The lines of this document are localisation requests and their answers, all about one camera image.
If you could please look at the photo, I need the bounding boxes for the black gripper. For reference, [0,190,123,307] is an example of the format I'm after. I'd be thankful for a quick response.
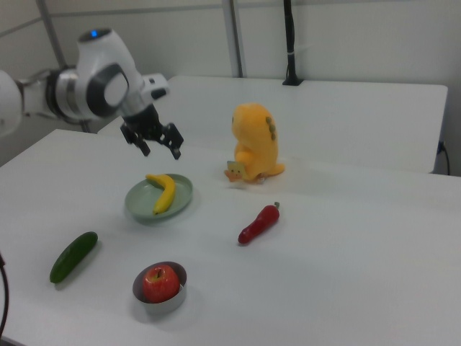
[120,104,185,161]

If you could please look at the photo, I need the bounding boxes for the yellow banana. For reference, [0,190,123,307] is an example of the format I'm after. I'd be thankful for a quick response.
[145,173,177,216]

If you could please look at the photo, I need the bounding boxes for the pale green plastic plate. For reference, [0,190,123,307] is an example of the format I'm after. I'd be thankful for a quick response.
[124,174,194,223]

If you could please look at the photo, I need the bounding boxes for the orange plush toy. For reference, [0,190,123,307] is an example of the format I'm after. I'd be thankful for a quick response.
[224,102,287,185]

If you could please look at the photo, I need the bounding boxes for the red chili pepper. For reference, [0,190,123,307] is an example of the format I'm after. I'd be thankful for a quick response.
[237,201,282,247]

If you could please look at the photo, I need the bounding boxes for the dark green cucumber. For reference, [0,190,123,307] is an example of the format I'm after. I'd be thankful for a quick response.
[49,231,99,285]

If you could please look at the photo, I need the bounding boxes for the red apple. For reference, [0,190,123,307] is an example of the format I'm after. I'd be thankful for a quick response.
[141,264,181,303]

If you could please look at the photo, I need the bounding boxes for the small round metal bowl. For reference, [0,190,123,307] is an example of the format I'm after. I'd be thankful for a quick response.
[132,261,188,314]

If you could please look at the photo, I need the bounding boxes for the black pole with clamp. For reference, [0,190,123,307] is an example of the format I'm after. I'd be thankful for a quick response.
[282,0,304,87]

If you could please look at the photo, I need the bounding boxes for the grey partition post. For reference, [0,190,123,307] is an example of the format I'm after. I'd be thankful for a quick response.
[222,0,246,78]

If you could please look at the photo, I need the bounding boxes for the grey metal frame pole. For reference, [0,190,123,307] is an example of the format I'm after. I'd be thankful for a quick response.
[35,0,70,69]

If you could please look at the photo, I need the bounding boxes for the black cable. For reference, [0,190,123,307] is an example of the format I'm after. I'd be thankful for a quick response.
[0,252,9,334]
[437,140,451,176]

